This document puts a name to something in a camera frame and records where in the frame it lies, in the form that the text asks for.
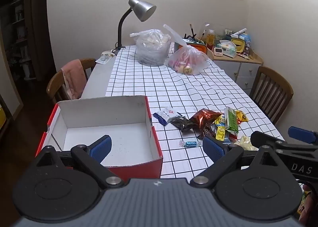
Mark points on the white kitchen timer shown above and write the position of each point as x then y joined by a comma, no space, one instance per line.
218,51

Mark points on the white printed packet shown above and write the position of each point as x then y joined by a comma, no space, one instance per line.
104,59

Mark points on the orange storage container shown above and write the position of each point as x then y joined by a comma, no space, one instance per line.
200,49

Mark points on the white checked tablecloth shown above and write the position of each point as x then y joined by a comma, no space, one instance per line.
198,87

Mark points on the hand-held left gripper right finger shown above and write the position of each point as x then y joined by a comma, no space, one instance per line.
212,147

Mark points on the silver desk lamp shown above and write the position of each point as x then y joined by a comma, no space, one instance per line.
142,9

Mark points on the wooden chair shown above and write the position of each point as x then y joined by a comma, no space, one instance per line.
273,72
53,87

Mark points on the yellow snack packet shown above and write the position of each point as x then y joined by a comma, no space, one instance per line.
242,116

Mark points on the yellow box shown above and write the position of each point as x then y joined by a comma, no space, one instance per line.
238,46

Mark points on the person's right hand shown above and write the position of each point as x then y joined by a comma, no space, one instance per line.
311,207

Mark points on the white blue snack packet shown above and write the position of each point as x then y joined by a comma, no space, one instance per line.
166,115

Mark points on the yellow cartoon lollipop packet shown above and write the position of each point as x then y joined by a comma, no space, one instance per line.
219,127

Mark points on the brown snack packet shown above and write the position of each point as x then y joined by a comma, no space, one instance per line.
207,131

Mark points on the small white dish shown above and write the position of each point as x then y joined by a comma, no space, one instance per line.
108,53

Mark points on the pink towel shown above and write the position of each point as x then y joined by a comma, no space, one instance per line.
74,77

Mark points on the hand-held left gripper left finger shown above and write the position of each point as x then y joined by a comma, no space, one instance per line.
101,147

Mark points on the blue candy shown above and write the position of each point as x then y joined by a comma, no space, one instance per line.
190,143

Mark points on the black snack packet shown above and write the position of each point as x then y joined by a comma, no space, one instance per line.
182,122

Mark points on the red cardboard box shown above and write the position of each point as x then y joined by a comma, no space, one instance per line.
154,167

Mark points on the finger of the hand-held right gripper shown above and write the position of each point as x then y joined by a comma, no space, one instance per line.
298,132
260,138

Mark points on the orange juice bottle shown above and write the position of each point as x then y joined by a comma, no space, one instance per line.
210,40

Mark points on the teal tissue box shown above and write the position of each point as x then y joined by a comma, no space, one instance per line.
227,49

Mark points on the cream white snack packet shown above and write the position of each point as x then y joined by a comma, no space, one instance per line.
244,142

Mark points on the red foil snack packet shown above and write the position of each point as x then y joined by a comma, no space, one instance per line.
203,117

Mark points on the dark bookshelf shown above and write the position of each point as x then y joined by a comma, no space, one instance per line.
17,30

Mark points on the white drawer cabinet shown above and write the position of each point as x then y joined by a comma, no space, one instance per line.
246,70

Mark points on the green snack packet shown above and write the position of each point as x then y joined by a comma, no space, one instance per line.
231,120

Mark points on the plastic bag with pink contents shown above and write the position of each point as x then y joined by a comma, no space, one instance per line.
188,60

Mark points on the clear plastic bag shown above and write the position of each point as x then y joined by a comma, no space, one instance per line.
151,50

